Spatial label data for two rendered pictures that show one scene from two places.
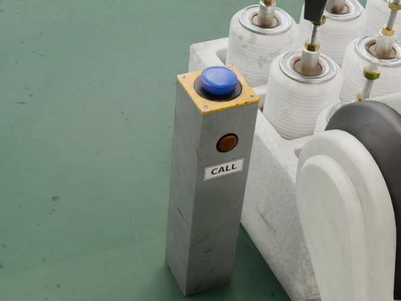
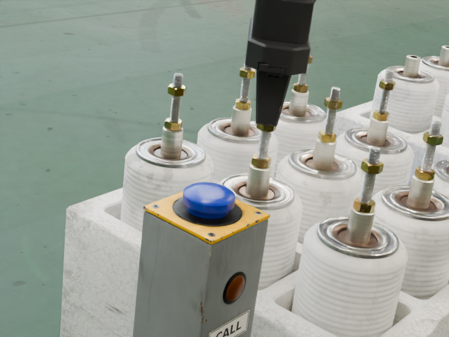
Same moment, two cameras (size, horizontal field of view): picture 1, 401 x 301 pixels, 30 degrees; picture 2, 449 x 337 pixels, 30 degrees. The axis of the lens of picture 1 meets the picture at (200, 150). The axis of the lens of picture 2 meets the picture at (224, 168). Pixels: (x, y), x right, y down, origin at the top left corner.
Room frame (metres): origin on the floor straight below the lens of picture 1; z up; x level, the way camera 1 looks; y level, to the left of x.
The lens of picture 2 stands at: (0.13, 0.22, 0.60)
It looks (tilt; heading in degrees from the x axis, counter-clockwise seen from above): 23 degrees down; 335
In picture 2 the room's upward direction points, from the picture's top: 7 degrees clockwise
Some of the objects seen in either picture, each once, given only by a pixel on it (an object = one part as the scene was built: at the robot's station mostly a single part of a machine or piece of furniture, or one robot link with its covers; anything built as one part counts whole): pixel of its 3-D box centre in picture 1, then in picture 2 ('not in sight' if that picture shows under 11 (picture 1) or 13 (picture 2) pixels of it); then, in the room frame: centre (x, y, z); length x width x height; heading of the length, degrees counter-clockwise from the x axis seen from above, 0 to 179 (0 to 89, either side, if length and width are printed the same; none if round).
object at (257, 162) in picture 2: (312, 45); (261, 160); (0.81, -0.13, 0.29); 0.02 x 0.02 x 0.01; 79
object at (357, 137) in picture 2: not in sight; (375, 141); (0.92, -0.34, 0.25); 0.08 x 0.08 x 0.01
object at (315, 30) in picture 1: (314, 33); (263, 144); (0.81, -0.13, 0.30); 0.01 x 0.01 x 0.08
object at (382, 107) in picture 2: not in sight; (383, 101); (0.92, -0.34, 0.30); 0.01 x 0.01 x 0.08
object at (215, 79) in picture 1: (218, 82); (208, 203); (0.66, -0.01, 0.32); 0.04 x 0.04 x 0.02
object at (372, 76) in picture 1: (371, 72); (372, 166); (0.71, -0.18, 0.32); 0.02 x 0.02 x 0.01; 35
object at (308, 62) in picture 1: (309, 58); (258, 180); (0.81, -0.13, 0.26); 0.02 x 0.02 x 0.03
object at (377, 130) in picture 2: not in sight; (377, 131); (0.92, -0.34, 0.26); 0.02 x 0.02 x 0.03
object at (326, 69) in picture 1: (307, 67); (256, 192); (0.81, -0.13, 0.25); 0.08 x 0.08 x 0.01
